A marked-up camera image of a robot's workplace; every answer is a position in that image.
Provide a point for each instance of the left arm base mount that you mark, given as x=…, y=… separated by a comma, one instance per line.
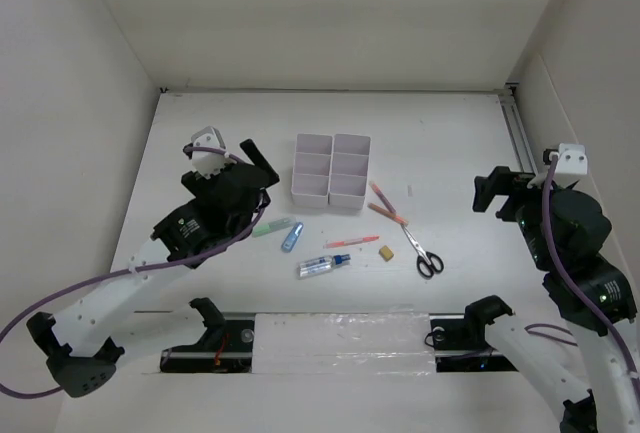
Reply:
x=225, y=347

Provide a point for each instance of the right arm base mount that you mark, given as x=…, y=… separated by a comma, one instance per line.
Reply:
x=457, y=351

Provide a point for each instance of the red highlighter pen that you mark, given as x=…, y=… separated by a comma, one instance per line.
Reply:
x=351, y=242

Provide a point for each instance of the white compartment organizer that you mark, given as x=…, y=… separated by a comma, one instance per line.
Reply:
x=349, y=171
x=311, y=170

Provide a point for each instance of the black handled scissors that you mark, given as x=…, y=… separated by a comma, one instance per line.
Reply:
x=428, y=264

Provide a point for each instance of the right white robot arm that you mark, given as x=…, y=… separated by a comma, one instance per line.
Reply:
x=564, y=230

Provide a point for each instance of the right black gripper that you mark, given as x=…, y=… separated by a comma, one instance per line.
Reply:
x=513, y=183

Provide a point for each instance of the blue transparent stapler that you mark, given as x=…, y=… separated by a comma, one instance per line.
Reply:
x=292, y=237

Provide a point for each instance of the right white compartment organizer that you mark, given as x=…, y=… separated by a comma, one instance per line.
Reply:
x=349, y=171

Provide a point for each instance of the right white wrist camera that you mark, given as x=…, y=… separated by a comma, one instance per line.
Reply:
x=571, y=167

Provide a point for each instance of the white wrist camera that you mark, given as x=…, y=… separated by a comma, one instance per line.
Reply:
x=207, y=152
x=571, y=167

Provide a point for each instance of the green capped correction tape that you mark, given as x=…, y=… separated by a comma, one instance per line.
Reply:
x=273, y=226

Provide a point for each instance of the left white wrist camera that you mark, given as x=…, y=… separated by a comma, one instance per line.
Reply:
x=207, y=152

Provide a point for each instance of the aluminium rail right side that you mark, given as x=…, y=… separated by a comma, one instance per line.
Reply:
x=515, y=127

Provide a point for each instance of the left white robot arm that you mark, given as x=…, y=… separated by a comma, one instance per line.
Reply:
x=85, y=343

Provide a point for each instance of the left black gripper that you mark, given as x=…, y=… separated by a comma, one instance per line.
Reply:
x=202, y=186

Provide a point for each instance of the yellow eraser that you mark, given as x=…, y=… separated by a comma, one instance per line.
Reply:
x=386, y=253

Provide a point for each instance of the brown orange pen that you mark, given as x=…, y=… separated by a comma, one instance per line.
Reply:
x=388, y=214

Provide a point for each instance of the blue capped glue bottle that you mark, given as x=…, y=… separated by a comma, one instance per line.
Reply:
x=321, y=265

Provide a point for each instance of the left white compartment organizer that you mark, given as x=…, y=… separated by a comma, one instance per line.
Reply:
x=311, y=170

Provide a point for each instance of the purple pen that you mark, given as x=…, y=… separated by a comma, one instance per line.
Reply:
x=382, y=197

